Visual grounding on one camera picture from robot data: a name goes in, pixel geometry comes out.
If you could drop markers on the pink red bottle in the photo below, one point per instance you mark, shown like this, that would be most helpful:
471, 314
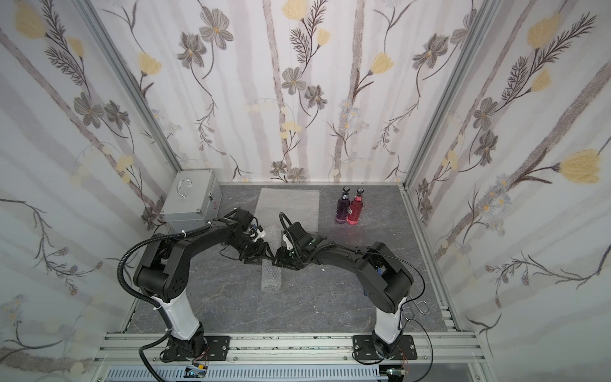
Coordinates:
356, 206

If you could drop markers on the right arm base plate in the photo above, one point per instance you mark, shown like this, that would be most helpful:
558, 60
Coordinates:
369, 348

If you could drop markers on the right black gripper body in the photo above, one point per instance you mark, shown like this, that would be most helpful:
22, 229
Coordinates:
289, 255

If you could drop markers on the dark purple bottle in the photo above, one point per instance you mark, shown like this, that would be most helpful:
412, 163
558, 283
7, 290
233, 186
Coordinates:
343, 205

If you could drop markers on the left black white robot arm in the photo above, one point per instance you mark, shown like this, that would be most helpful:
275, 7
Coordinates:
163, 275

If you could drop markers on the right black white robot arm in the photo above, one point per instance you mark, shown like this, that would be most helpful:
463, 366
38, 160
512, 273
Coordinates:
383, 277

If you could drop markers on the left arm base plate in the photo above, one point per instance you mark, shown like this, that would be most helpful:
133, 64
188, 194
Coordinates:
209, 348

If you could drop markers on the grey metal case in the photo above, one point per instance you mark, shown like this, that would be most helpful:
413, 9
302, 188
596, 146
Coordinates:
193, 200

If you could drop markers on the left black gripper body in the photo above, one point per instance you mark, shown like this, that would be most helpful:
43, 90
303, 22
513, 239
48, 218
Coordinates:
253, 248

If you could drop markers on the single bubble wrap sheet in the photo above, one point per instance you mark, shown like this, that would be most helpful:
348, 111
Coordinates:
271, 280

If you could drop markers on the bubble wrap sheet stack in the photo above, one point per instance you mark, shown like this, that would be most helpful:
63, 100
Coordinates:
299, 205

